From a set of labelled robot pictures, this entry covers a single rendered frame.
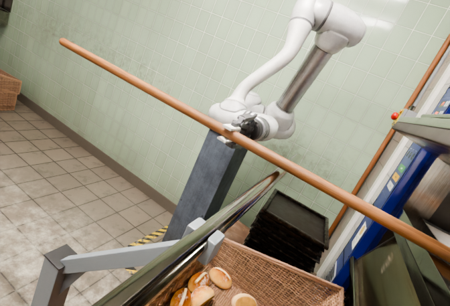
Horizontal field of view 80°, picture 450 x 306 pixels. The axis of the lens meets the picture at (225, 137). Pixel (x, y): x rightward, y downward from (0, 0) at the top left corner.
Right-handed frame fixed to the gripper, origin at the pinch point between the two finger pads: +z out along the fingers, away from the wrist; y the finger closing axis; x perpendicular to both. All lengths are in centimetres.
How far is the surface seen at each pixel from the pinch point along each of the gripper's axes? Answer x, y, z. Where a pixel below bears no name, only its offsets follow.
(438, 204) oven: -60, -5, -30
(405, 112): -46, -29, -85
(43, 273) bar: 5, 28, 43
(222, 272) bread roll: -14, 55, -20
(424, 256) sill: -53, 3, 0
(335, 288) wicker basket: -49, 36, -25
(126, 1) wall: 185, -28, -118
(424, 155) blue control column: -52, -16, -37
